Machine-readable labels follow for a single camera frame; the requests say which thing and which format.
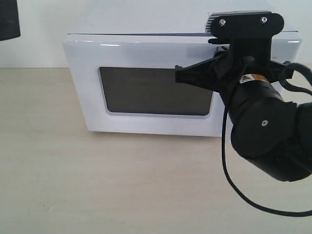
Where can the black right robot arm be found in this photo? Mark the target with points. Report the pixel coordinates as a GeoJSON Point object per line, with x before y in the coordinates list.
{"type": "Point", "coordinates": [270, 133]}

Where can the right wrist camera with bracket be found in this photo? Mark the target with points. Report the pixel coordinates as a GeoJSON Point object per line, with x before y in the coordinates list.
{"type": "Point", "coordinates": [249, 33]}

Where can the white microwave door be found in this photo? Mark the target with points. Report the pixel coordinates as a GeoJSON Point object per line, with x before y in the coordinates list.
{"type": "Point", "coordinates": [126, 84]}

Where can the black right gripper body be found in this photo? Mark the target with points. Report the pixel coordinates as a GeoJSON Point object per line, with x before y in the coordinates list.
{"type": "Point", "coordinates": [245, 85]}

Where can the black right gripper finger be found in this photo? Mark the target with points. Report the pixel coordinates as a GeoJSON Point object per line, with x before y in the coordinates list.
{"type": "Point", "coordinates": [200, 75]}

